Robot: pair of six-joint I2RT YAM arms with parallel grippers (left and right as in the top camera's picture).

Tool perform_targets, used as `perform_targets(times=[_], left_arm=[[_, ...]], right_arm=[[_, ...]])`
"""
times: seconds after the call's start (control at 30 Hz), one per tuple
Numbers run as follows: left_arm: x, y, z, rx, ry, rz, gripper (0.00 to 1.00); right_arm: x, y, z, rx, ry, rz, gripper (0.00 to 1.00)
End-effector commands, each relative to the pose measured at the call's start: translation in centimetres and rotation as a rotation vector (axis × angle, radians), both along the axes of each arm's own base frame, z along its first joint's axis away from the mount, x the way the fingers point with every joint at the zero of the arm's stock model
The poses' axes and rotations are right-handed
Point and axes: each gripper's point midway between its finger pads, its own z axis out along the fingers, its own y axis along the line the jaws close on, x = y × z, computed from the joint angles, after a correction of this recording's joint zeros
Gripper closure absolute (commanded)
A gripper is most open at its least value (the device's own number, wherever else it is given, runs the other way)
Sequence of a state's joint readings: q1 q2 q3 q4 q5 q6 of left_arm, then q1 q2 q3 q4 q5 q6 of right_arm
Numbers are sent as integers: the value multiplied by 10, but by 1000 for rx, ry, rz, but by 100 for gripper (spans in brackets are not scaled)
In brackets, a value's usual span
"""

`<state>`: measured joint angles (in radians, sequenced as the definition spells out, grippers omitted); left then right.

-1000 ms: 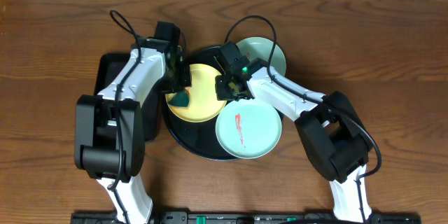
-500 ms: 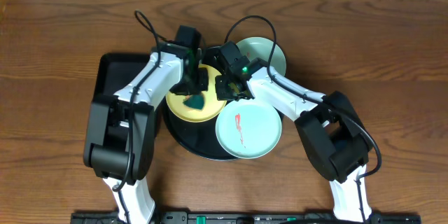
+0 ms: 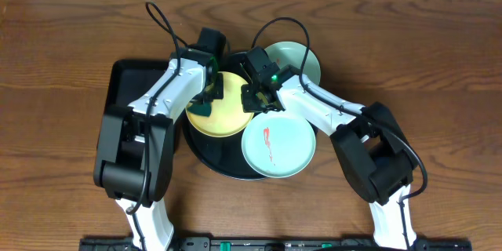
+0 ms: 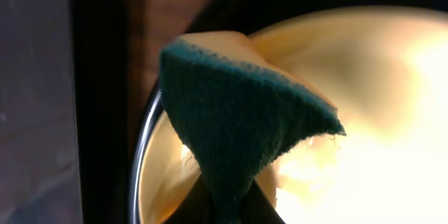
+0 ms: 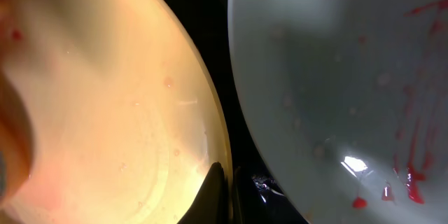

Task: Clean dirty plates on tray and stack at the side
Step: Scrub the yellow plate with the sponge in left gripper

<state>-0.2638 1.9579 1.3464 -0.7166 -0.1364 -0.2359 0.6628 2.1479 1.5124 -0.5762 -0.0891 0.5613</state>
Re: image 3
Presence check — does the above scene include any green yellow scrub sponge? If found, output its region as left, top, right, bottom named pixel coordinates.
left=186, top=100, right=213, bottom=117

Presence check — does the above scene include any yellow plate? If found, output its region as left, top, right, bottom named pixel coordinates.
left=186, top=71, right=253, bottom=137

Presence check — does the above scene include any light blue plate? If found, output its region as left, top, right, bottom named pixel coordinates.
left=264, top=42, right=321, bottom=85
left=242, top=111, right=316, bottom=178

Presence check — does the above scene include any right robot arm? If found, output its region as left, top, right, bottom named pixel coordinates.
left=242, top=47, right=427, bottom=250

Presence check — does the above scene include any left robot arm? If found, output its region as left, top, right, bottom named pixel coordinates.
left=93, top=27, right=226, bottom=250

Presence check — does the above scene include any black rectangular tray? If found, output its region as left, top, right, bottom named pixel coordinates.
left=96, top=59, right=169, bottom=162

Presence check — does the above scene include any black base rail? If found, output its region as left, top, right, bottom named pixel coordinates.
left=78, top=237, right=472, bottom=251

